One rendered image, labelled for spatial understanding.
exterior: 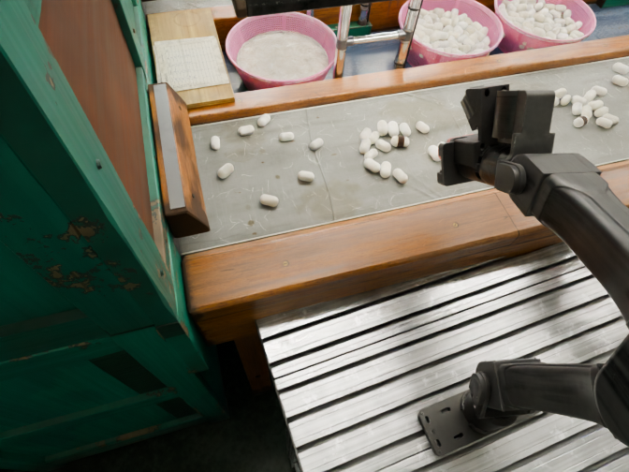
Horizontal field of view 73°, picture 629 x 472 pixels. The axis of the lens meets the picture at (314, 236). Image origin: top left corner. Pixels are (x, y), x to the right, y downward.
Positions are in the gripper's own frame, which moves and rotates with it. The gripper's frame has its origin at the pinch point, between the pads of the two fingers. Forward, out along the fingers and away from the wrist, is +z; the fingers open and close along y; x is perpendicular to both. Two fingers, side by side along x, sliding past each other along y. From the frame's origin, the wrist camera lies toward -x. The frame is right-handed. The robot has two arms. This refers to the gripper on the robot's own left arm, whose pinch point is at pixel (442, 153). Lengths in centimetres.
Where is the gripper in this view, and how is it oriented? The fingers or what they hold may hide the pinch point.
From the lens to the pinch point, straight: 76.9
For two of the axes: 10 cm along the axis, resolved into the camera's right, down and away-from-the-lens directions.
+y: -9.6, 2.1, -1.9
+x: 1.4, 9.3, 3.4
